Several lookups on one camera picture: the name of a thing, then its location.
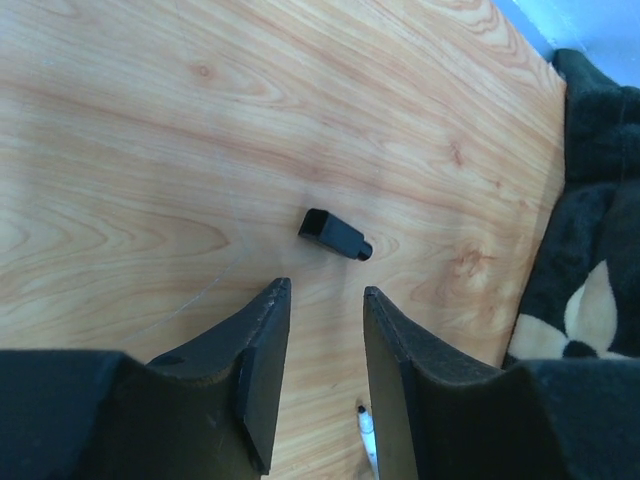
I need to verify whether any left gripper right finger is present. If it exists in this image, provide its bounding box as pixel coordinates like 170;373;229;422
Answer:
363;286;639;479

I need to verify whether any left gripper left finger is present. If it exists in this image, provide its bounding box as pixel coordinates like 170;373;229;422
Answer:
1;278;291;479

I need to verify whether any black cap marker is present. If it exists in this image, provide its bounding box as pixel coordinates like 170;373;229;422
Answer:
356;404;379;479

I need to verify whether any black pen cap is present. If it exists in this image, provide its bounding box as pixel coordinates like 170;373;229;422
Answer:
298;208;373;261

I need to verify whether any black floral pillow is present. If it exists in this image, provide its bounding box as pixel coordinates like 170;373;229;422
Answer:
503;49;639;367

